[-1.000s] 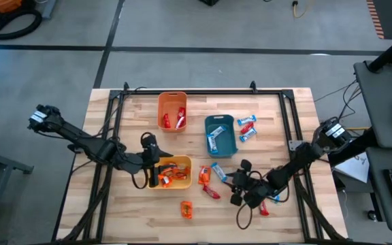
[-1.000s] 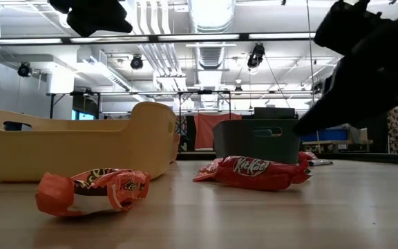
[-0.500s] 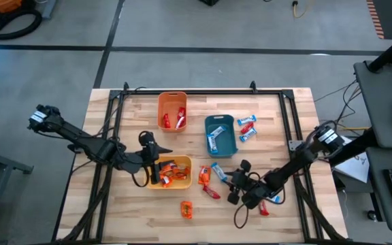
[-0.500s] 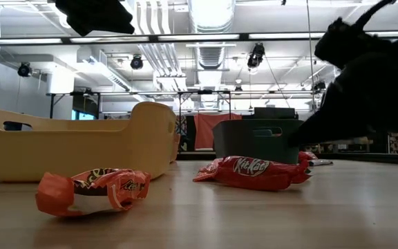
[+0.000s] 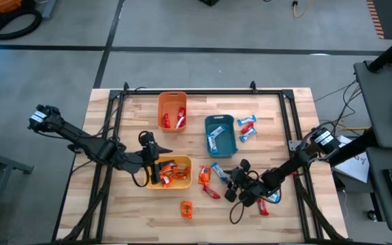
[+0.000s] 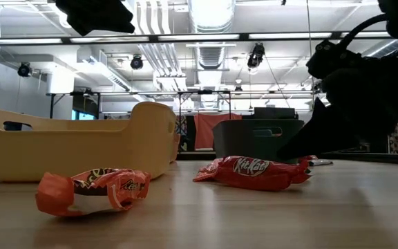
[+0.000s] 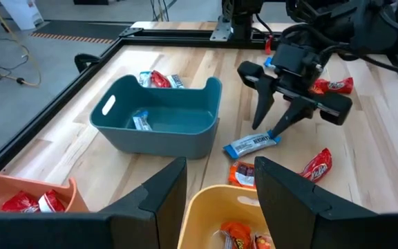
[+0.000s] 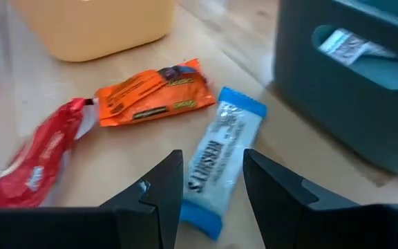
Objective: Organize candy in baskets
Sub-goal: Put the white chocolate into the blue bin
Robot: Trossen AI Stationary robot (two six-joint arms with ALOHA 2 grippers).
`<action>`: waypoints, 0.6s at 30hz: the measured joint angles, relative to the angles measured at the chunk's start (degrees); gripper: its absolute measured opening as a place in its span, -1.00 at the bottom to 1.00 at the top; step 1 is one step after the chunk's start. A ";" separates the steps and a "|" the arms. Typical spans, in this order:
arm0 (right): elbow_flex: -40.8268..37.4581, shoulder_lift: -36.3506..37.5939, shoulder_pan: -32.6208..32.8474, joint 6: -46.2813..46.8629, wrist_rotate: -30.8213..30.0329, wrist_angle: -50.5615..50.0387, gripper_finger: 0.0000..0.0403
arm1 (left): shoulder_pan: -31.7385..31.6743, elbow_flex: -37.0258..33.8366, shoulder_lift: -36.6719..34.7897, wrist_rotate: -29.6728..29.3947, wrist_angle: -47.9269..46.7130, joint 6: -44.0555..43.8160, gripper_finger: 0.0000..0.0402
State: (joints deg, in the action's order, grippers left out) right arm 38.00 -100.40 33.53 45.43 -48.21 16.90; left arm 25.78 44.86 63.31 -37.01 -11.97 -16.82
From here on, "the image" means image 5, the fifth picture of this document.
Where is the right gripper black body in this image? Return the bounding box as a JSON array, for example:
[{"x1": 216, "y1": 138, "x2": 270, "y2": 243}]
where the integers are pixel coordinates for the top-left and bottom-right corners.
[{"x1": 223, "y1": 159, "x2": 272, "y2": 208}]

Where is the black vacuum hose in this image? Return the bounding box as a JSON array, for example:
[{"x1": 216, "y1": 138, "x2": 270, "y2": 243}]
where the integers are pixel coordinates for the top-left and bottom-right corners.
[{"x1": 0, "y1": 8, "x2": 44, "y2": 41}]

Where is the grey desk top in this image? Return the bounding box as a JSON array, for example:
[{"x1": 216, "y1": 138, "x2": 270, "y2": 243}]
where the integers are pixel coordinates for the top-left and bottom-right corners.
[
  {"x1": 365, "y1": 149, "x2": 392, "y2": 234},
  {"x1": 353, "y1": 60, "x2": 392, "y2": 150}
]

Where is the orange plastic basket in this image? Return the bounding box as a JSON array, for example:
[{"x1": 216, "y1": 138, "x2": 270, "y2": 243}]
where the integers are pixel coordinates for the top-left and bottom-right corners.
[{"x1": 157, "y1": 91, "x2": 189, "y2": 133}]

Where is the teal plastic basket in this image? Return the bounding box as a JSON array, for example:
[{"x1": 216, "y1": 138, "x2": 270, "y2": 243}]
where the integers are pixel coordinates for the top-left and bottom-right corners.
[{"x1": 204, "y1": 114, "x2": 239, "y2": 159}]

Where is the yellow plastic basket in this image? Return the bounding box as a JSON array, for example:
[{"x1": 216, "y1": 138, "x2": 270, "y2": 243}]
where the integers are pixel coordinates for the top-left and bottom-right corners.
[{"x1": 144, "y1": 154, "x2": 194, "y2": 190}]

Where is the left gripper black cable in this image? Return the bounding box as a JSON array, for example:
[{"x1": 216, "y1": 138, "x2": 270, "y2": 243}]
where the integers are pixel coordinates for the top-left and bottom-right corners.
[{"x1": 131, "y1": 165, "x2": 150, "y2": 189}]

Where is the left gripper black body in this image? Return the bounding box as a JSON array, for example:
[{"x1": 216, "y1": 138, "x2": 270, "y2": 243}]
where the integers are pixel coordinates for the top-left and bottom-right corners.
[{"x1": 137, "y1": 131, "x2": 162, "y2": 186}]

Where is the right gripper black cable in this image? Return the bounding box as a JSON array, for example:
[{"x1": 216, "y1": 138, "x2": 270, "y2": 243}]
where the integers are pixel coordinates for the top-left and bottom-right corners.
[{"x1": 229, "y1": 199, "x2": 250, "y2": 225}]

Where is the black metal pole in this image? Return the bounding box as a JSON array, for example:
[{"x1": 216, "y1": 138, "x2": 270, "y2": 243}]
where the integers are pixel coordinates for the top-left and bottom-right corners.
[{"x1": 367, "y1": 29, "x2": 392, "y2": 74}]

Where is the yellow cable with plug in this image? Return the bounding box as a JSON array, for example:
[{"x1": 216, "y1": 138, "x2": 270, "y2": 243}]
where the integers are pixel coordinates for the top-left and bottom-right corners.
[{"x1": 291, "y1": 0, "x2": 314, "y2": 20}]

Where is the white paper sheet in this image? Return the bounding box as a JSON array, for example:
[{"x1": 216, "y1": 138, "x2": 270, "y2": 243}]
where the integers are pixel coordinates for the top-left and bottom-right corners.
[{"x1": 333, "y1": 135, "x2": 370, "y2": 184}]

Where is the orange vacuum cleaner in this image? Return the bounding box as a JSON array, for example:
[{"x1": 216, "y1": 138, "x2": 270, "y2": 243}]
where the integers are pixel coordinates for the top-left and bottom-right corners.
[{"x1": 0, "y1": 0, "x2": 23, "y2": 14}]

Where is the black diagonal strut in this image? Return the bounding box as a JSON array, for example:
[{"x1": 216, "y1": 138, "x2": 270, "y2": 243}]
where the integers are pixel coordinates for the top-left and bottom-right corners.
[{"x1": 327, "y1": 127, "x2": 379, "y2": 167}]

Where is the black aluminium table frame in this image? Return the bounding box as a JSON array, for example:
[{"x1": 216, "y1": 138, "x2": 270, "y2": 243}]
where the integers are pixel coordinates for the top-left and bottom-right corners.
[{"x1": 58, "y1": 80, "x2": 345, "y2": 244}]

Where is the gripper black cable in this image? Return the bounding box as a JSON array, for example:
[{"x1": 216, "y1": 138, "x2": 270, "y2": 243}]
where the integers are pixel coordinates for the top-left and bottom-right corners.
[
  {"x1": 131, "y1": 165, "x2": 150, "y2": 189},
  {"x1": 229, "y1": 199, "x2": 250, "y2": 225}
]

